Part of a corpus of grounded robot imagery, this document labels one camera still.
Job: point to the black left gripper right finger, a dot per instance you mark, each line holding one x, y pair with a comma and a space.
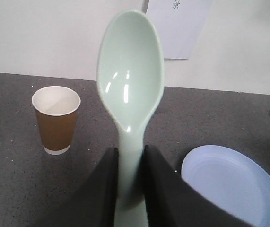
171, 202

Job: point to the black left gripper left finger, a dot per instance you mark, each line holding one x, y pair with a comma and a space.
93, 204

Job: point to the brown paper cup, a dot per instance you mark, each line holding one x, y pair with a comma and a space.
56, 109

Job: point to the pale green plastic spoon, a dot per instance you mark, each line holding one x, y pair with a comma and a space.
130, 83

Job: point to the light blue plate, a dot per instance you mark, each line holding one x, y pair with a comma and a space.
230, 180

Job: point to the white paper sheet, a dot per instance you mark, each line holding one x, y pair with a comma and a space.
179, 24

